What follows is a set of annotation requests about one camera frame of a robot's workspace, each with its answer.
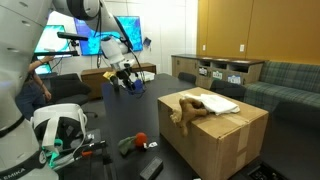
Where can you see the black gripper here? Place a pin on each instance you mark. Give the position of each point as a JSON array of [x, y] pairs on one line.
[[121, 75]]

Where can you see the plush red rose green leaves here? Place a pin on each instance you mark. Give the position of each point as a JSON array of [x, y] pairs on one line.
[[140, 139]]

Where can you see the brown plush moose toy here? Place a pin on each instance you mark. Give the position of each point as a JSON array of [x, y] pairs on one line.
[[186, 111]]

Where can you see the white terry towel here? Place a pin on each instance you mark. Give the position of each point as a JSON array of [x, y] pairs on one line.
[[216, 102]]

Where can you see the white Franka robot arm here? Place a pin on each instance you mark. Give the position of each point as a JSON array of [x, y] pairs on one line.
[[16, 66]]

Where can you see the person raised forearm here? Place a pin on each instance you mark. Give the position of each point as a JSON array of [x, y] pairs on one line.
[[36, 65]]

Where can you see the small white box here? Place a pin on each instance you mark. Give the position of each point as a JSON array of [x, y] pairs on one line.
[[148, 76]]

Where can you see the brown cardboard box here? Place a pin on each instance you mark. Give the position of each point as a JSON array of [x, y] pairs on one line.
[[226, 143]]

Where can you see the person raised hand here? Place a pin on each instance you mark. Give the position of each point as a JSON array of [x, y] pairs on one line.
[[48, 58]]

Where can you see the black office chair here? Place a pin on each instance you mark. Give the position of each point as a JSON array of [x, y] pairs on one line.
[[71, 88]]

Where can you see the black chair back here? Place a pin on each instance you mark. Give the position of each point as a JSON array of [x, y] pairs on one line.
[[187, 77], [228, 89]]

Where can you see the white VR headset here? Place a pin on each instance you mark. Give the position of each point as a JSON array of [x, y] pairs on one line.
[[60, 116]]

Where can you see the wooden side counter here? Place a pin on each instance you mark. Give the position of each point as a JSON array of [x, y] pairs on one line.
[[233, 68]]

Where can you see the green plaid sofa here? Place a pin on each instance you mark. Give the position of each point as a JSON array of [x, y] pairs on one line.
[[286, 86]]

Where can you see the yellow wrist camera mount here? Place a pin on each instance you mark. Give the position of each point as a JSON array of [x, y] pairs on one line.
[[109, 75]]

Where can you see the wall mounted blue screen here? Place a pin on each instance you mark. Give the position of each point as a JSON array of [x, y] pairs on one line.
[[133, 31]]

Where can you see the black camera on tripod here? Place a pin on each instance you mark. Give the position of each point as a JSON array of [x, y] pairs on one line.
[[71, 36]]

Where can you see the white wall outlet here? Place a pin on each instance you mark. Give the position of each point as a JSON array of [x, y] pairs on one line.
[[242, 47]]

